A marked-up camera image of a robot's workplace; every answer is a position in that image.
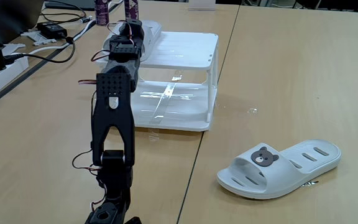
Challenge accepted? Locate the white bear slipper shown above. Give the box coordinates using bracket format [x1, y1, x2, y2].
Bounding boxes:
[103, 20, 163, 62]
[216, 139, 342, 200]

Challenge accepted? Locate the white two-tier box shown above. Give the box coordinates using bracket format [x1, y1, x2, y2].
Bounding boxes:
[96, 30, 219, 132]

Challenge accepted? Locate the purple drink can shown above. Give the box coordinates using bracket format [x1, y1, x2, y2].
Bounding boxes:
[94, 0, 110, 26]
[124, 0, 140, 21]

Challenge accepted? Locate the white card stand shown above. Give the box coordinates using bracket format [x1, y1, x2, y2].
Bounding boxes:
[187, 0, 216, 11]

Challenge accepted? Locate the black power adapter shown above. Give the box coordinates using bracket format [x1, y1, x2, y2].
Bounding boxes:
[37, 21, 68, 40]

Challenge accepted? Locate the white flat printed part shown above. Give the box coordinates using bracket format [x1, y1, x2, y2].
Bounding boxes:
[20, 30, 57, 47]

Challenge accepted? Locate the black laptop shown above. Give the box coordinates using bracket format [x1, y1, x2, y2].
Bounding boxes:
[0, 0, 45, 46]

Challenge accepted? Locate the dark chair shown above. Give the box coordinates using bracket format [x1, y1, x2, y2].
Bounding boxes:
[293, 0, 358, 12]

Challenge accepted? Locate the white cable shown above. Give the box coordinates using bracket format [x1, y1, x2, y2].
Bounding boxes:
[26, 19, 96, 55]

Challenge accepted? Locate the black looped cable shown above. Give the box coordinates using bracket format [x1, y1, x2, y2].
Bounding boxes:
[40, 0, 87, 24]

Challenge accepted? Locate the black power cable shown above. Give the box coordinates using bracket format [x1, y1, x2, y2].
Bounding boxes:
[3, 36, 76, 64]

